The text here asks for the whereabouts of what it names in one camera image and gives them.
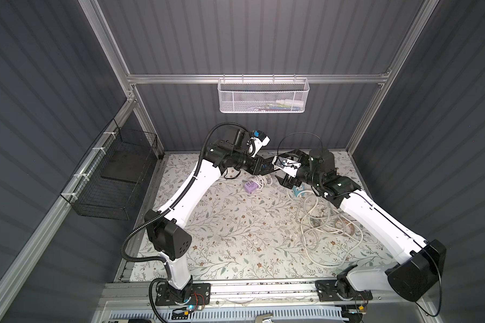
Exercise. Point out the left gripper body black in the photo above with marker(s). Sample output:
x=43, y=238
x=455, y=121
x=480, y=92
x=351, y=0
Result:
x=256, y=163

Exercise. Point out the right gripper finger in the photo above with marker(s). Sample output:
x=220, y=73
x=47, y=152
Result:
x=285, y=181
x=294, y=155

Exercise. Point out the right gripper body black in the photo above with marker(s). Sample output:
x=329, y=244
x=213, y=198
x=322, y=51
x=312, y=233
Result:
x=293, y=171

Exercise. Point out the teal power strip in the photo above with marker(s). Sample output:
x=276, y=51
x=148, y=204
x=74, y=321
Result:
x=299, y=191

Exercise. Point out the black power strip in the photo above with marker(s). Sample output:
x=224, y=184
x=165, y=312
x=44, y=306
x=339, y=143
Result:
x=284, y=163

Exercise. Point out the purple power strip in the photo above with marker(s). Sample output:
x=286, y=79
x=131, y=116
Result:
x=251, y=186

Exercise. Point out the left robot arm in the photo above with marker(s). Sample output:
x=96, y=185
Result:
x=167, y=232

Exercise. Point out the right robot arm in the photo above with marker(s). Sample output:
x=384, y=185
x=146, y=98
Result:
x=418, y=264

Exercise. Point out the clear tape roll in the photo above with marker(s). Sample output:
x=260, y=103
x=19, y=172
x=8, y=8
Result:
x=345, y=227

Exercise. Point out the black pad in black basket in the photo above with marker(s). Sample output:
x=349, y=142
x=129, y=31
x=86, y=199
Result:
x=124, y=167

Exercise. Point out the white wire wall basket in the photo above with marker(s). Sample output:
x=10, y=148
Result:
x=236, y=95

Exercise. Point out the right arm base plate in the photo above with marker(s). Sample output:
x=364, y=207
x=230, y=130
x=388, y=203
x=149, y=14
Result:
x=340, y=290

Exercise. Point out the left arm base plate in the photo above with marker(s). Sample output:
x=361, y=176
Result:
x=192, y=294

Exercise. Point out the black wire wall basket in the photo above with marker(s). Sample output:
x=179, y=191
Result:
x=113, y=184

